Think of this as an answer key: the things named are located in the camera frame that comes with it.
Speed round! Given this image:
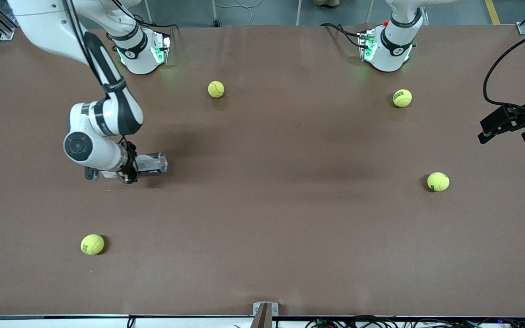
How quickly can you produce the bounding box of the clear tennis ball can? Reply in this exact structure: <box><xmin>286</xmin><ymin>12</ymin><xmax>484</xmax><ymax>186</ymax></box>
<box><xmin>135</xmin><ymin>152</ymin><xmax>168</xmax><ymax>174</ymax></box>

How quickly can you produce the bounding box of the metal base connector plate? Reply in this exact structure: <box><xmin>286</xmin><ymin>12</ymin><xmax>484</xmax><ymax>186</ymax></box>
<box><xmin>358</xmin><ymin>28</ymin><xmax>377</xmax><ymax>62</ymax></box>
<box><xmin>151</xmin><ymin>31</ymin><xmax>172</xmax><ymax>65</ymax></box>

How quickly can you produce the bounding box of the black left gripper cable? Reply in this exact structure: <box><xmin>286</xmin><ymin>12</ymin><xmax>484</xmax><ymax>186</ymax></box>
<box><xmin>483</xmin><ymin>34</ymin><xmax>525</xmax><ymax>110</ymax></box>

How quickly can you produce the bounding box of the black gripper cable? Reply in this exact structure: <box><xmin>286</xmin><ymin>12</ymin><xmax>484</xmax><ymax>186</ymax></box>
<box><xmin>64</xmin><ymin>0</ymin><xmax>129</xmax><ymax>142</ymax></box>
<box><xmin>483</xmin><ymin>34</ymin><xmax>525</xmax><ymax>110</ymax></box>

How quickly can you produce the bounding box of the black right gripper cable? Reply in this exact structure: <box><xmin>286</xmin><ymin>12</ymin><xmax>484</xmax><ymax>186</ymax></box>
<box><xmin>64</xmin><ymin>0</ymin><xmax>129</xmax><ymax>142</ymax></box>

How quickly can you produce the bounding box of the black right base cable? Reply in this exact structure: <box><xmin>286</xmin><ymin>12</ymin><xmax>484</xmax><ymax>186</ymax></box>
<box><xmin>112</xmin><ymin>0</ymin><xmax>180</xmax><ymax>35</ymax></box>

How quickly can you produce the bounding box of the black base cable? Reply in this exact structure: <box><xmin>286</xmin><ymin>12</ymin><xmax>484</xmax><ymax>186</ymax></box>
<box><xmin>321</xmin><ymin>23</ymin><xmax>364</xmax><ymax>48</ymax></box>
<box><xmin>112</xmin><ymin>0</ymin><xmax>180</xmax><ymax>35</ymax></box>

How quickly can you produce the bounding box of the black left base cable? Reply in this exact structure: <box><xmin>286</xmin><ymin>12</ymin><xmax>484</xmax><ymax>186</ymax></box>
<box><xmin>321</xmin><ymin>23</ymin><xmax>364</xmax><ymax>48</ymax></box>

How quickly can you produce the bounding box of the white floor cable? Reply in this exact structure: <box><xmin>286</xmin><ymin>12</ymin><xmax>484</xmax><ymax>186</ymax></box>
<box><xmin>219</xmin><ymin>0</ymin><xmax>263</xmax><ymax>10</ymax></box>

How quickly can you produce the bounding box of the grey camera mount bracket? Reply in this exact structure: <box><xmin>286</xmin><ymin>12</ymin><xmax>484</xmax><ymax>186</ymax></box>
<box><xmin>252</xmin><ymin>302</ymin><xmax>279</xmax><ymax>328</ymax></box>

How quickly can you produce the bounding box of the black cable bundle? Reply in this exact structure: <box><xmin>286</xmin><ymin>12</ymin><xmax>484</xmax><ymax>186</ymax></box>
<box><xmin>306</xmin><ymin>314</ymin><xmax>525</xmax><ymax>328</ymax></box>

